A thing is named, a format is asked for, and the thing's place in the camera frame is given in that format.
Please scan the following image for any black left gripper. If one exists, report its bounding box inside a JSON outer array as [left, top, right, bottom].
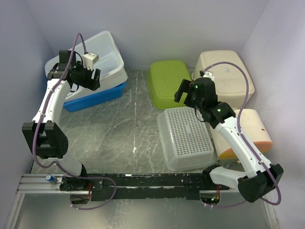
[[73, 61, 102, 91]]

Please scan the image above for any blue plastic tub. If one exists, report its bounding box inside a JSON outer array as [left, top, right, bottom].
[[63, 82, 127, 112]]

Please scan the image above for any translucent white plastic tub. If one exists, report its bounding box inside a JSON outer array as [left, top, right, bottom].
[[44, 30, 128, 102]]

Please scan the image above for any lime green plastic basin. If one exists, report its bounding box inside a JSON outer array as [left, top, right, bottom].
[[147, 60, 191, 110]]

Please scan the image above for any cream perforated storage basket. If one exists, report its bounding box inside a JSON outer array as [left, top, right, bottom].
[[192, 50, 255, 110]]

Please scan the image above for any white perforated plastic basket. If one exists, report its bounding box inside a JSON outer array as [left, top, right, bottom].
[[157, 106, 216, 171]]

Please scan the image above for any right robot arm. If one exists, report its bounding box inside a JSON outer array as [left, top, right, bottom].
[[174, 77, 284, 205]]

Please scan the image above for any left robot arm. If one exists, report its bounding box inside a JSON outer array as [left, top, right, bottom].
[[22, 50, 101, 191]]

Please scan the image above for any cream cylindrical bin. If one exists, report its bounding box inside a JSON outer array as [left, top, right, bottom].
[[210, 109, 273, 159]]

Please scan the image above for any blue capacitor cylinder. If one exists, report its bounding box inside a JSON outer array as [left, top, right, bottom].
[[45, 174, 58, 184]]

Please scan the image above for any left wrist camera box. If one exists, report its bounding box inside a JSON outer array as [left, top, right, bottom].
[[82, 52, 99, 71]]

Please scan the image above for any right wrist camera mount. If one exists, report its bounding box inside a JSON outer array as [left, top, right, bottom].
[[199, 71, 215, 81]]

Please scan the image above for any aluminium rail frame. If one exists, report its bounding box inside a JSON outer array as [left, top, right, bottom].
[[17, 174, 239, 194]]

